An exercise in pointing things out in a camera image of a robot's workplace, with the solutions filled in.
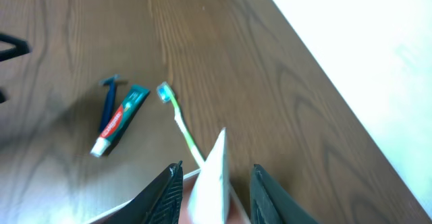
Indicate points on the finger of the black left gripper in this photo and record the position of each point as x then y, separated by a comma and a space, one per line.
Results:
19, 47

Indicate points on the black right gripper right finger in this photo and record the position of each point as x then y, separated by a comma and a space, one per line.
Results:
270, 203

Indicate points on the white lotion tube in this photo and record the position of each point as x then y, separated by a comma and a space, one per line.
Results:
209, 199

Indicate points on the green white toothbrush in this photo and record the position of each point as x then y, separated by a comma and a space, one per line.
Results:
167, 95

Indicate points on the blue disposable razor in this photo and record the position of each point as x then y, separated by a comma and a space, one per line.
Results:
109, 100

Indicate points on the red green toothpaste tube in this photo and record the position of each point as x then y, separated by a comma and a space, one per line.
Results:
120, 120

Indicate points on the white box with pink interior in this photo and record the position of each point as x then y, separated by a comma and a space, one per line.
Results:
236, 211

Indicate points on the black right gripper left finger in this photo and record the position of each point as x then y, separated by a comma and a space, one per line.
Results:
158, 203

